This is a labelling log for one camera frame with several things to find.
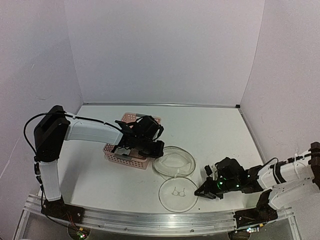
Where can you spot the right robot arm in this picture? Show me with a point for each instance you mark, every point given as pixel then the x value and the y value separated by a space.
pixel 278 182

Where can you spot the pink plastic basket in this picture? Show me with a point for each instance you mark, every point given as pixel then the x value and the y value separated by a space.
pixel 130 157

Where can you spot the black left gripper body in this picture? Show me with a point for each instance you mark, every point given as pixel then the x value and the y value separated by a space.
pixel 146 149

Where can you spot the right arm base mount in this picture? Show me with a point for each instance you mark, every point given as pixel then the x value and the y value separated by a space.
pixel 262 213

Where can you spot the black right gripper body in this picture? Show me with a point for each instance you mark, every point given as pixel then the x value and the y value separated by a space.
pixel 232 185

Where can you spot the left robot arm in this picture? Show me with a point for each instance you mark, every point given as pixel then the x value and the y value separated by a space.
pixel 48 134

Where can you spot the aluminium back table rail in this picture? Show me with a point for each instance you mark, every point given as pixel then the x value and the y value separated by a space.
pixel 193 105

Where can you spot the aluminium front table rail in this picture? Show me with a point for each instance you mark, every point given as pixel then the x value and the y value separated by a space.
pixel 155 224

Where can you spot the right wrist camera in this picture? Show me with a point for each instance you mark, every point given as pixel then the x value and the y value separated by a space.
pixel 211 171

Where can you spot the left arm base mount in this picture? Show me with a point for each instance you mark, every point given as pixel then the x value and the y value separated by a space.
pixel 58 209

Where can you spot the white mesh laundry bag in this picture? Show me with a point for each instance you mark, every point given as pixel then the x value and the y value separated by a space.
pixel 176 193

